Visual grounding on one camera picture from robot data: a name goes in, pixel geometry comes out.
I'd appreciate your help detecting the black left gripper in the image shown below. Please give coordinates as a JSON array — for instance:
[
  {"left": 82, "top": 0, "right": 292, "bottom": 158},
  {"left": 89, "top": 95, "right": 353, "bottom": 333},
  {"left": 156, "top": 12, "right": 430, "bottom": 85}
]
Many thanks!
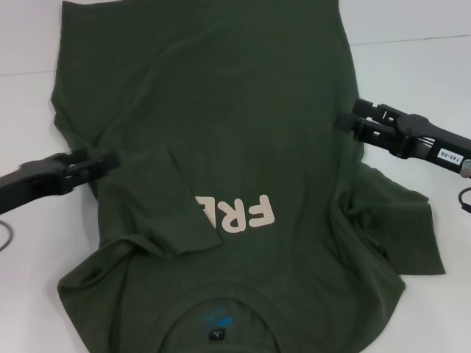
[{"left": 0, "top": 148, "right": 120, "bottom": 215}]

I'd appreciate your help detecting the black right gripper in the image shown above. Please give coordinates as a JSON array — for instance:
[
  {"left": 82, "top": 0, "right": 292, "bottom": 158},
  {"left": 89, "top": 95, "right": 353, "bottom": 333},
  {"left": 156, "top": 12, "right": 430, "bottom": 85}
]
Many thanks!
[{"left": 333, "top": 98, "right": 471, "bottom": 176}]

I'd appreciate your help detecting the dark green FREE! t-shirt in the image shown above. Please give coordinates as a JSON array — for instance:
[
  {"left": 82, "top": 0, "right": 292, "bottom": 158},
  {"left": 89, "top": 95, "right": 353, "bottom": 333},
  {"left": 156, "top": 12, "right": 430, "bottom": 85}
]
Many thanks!
[{"left": 51, "top": 0, "right": 447, "bottom": 353}]

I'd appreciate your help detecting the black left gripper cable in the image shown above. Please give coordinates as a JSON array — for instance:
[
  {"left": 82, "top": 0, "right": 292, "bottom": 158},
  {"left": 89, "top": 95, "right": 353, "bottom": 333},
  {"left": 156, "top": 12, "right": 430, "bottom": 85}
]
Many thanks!
[{"left": 0, "top": 219, "right": 14, "bottom": 252}]

